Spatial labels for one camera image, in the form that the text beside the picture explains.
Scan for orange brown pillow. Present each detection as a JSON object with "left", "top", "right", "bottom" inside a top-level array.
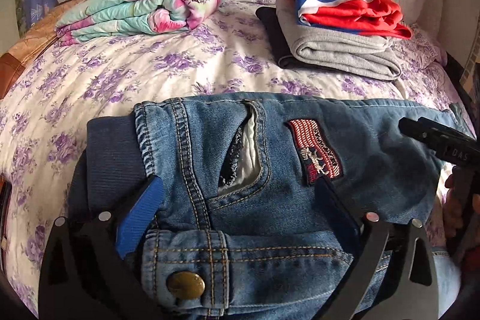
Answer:
[{"left": 0, "top": 0, "right": 85, "bottom": 98}]

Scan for blue denim jeans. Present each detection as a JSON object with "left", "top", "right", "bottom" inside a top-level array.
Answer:
[{"left": 67, "top": 93, "right": 466, "bottom": 319}]

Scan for folded grey sweatpants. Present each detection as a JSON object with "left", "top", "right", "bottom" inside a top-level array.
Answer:
[{"left": 276, "top": 0, "right": 402, "bottom": 81}]

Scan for folded floral pastel blanket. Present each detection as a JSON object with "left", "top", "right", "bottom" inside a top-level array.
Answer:
[{"left": 55, "top": 0, "right": 226, "bottom": 46}]

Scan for purple floral bedsheet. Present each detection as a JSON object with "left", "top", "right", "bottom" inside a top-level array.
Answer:
[{"left": 1, "top": 0, "right": 461, "bottom": 311}]

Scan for folded black garment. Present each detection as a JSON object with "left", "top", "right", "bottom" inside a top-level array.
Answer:
[{"left": 256, "top": 6, "right": 339, "bottom": 71}]

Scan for folded red striped garment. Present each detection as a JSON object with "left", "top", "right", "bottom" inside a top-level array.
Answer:
[{"left": 294, "top": 0, "right": 412, "bottom": 39}]

